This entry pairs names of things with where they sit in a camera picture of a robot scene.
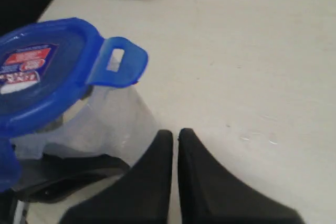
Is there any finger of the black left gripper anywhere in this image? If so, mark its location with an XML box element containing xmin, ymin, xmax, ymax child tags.
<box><xmin>12</xmin><ymin>154</ymin><xmax>130</xmax><ymax>203</ymax></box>

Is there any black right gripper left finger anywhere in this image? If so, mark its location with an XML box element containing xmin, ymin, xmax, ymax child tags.
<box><xmin>60</xmin><ymin>130</ymin><xmax>173</xmax><ymax>223</ymax></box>

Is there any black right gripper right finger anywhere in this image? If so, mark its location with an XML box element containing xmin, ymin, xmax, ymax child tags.
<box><xmin>177</xmin><ymin>128</ymin><xmax>304</xmax><ymax>223</ymax></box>

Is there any clear plastic container with label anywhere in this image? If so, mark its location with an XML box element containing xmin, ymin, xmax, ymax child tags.
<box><xmin>11</xmin><ymin>86</ymin><xmax>160</xmax><ymax>166</ymax></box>

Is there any blue plastic lid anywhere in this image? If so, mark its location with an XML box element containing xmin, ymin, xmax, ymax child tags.
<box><xmin>1</xmin><ymin>18</ymin><xmax>148</xmax><ymax>191</ymax></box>

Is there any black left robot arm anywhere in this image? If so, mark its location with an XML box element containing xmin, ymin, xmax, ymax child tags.
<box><xmin>1</xmin><ymin>0</ymin><xmax>129</xmax><ymax>208</ymax></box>

